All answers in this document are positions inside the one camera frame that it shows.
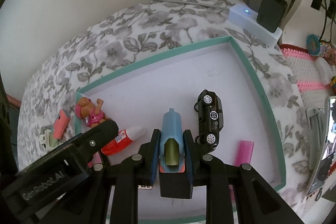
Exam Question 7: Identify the white power strip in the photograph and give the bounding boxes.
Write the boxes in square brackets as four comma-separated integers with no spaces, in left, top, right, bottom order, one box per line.
[228,4,282,48]

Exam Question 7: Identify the white oval object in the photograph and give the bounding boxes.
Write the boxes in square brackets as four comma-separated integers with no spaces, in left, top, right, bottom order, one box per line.
[314,58,332,85]

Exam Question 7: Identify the round colourful toy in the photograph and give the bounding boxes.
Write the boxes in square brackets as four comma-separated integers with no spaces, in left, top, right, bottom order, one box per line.
[306,34,332,57]

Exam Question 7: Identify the black rectangular box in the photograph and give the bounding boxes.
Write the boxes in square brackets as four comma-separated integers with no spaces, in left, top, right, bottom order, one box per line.
[159,171,194,199]

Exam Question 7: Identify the white plastic toy piece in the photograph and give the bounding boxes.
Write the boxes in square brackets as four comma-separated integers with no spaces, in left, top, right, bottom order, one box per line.
[33,125,59,153]

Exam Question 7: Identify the black toy car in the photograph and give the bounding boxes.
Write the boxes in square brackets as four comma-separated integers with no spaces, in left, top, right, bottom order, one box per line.
[194,89,223,153]

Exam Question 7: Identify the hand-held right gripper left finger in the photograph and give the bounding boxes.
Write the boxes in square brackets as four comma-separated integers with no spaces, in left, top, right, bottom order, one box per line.
[91,130,161,224]

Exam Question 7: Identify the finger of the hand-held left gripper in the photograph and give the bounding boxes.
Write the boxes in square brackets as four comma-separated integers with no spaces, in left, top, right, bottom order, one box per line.
[79,119,119,161]

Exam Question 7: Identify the black charger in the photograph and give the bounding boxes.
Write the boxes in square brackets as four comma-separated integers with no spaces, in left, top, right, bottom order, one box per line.
[256,0,288,33]

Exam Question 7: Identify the white tray with teal rim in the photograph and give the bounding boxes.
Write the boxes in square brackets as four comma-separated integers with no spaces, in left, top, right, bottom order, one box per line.
[75,36,286,223]

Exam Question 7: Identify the red glue bottle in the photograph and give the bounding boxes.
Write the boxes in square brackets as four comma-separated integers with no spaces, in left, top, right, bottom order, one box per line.
[101,126,147,156]

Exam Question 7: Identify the grey floral bed sheet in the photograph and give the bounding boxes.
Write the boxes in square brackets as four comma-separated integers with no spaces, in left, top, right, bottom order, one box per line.
[17,0,313,214]

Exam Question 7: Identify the coral plastic toy piece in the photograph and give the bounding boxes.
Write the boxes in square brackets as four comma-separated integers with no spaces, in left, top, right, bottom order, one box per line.
[53,109,71,139]

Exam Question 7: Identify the pink dog toy figure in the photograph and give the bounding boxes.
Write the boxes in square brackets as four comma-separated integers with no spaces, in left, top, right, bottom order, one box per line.
[76,97,113,128]

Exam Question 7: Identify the blue and coral toy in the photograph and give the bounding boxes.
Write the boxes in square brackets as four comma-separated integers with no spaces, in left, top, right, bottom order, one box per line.
[159,108,186,174]

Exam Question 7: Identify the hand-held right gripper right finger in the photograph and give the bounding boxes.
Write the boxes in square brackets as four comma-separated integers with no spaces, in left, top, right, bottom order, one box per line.
[184,130,298,224]

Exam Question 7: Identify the pink tube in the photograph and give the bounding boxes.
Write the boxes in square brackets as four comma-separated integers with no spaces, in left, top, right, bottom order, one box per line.
[234,140,255,167]

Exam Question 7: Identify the pink and white crochet mat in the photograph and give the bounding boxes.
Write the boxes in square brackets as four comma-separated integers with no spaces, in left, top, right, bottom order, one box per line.
[278,43,336,98]

